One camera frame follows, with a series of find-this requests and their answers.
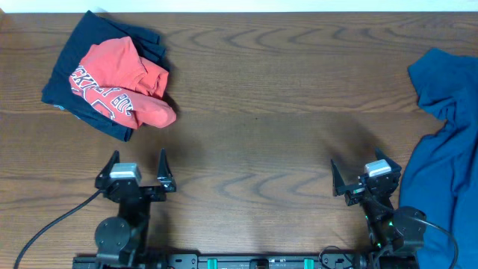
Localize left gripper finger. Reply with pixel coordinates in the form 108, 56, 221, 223
156, 148, 174, 186
97, 150, 120, 179

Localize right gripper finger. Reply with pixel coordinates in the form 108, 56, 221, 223
331, 159, 347, 197
375, 147, 397, 167

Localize coral red t-shirt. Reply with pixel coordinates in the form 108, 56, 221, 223
69, 37, 176, 129

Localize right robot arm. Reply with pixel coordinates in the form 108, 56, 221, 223
331, 149, 426, 268

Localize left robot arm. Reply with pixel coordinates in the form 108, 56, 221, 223
72, 149, 176, 269

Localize blue garment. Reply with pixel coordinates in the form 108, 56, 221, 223
399, 49, 477, 268

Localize folded dark navy garment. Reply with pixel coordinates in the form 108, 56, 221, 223
42, 10, 169, 142

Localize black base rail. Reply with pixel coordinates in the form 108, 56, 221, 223
167, 247, 368, 269

